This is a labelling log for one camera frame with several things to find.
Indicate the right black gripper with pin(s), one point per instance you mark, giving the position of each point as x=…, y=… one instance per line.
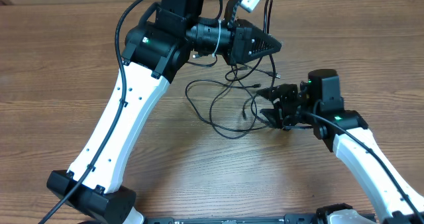
x=284, y=93

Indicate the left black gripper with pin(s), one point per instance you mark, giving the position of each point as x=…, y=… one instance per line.
x=242, y=33

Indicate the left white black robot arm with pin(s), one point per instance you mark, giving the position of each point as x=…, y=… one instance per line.
x=168, y=34

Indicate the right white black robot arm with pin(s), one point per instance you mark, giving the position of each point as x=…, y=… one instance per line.
x=317, y=104

